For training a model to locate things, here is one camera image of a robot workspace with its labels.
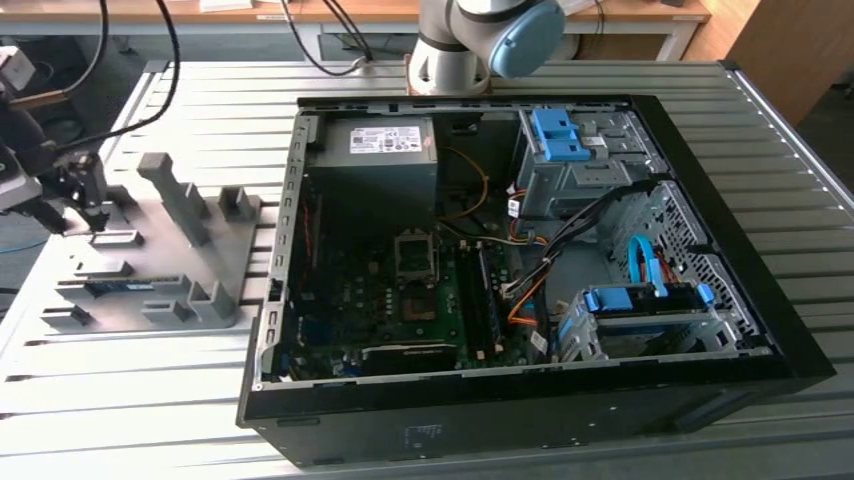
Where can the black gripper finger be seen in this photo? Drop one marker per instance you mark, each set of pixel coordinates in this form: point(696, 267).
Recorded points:
point(90, 185)
point(49, 212)

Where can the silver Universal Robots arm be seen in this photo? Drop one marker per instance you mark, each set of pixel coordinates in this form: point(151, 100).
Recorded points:
point(454, 50)

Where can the CPU socket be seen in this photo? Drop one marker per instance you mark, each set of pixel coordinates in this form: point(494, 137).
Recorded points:
point(420, 307)

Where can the RAM stick with blue label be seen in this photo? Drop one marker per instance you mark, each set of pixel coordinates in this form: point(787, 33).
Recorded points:
point(121, 288)

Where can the grey parts rack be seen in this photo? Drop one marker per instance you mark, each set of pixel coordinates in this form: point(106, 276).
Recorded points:
point(167, 260)

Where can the wooden desk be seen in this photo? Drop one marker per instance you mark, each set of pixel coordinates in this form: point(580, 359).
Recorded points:
point(54, 15)

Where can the white papers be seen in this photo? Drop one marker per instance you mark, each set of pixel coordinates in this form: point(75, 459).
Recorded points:
point(227, 5)

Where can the grey power supply unit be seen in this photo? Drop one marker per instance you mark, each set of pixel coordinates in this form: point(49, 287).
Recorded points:
point(374, 170)

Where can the blue expansion slot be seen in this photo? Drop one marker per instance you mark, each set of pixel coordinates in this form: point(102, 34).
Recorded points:
point(317, 332)

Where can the green motherboard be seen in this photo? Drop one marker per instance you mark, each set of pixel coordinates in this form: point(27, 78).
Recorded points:
point(361, 305)

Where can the black graphics card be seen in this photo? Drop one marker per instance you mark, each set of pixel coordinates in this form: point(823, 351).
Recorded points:
point(408, 357)

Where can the black RAM slot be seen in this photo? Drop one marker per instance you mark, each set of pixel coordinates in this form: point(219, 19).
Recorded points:
point(497, 295)
point(480, 295)
point(472, 295)
point(489, 295)

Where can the blue plastic drive carrier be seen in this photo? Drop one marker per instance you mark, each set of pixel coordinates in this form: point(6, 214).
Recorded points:
point(557, 135)

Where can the black open PC case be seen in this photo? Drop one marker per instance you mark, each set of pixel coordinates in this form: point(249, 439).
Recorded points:
point(468, 425)

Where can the grey metal drive cage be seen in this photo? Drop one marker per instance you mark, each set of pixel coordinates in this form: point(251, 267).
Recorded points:
point(601, 175)

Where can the grey metal disk bay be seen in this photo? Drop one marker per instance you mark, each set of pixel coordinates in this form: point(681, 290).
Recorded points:
point(668, 330)

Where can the wooden cabinet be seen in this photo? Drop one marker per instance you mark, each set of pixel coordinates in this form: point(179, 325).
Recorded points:
point(788, 50)

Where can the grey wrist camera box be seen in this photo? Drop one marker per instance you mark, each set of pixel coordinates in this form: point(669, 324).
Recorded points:
point(17, 190)

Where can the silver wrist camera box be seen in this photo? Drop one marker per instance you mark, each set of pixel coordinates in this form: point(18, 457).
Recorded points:
point(15, 67)

